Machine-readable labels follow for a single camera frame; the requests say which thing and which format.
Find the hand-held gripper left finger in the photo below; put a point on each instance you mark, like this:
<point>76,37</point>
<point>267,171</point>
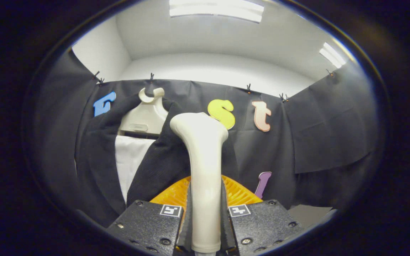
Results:
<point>148,224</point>

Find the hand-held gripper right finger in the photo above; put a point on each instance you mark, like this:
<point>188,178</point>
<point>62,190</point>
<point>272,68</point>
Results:
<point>262,227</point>

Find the black suit jacket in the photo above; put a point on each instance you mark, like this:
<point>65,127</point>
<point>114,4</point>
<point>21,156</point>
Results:
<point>155,167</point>

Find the white shirt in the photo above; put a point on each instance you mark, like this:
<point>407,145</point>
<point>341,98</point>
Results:
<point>130,160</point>

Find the white clothes hanger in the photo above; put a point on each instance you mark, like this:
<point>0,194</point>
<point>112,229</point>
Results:
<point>144,117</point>

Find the black backdrop cloth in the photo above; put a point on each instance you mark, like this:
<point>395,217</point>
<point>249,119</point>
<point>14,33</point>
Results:
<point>315,135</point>

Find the small ceiling light panel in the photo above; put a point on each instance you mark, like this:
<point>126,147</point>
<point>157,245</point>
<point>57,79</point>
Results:
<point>331,55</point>

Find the large ceiling light panel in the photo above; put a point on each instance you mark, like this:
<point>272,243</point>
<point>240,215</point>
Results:
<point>215,10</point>

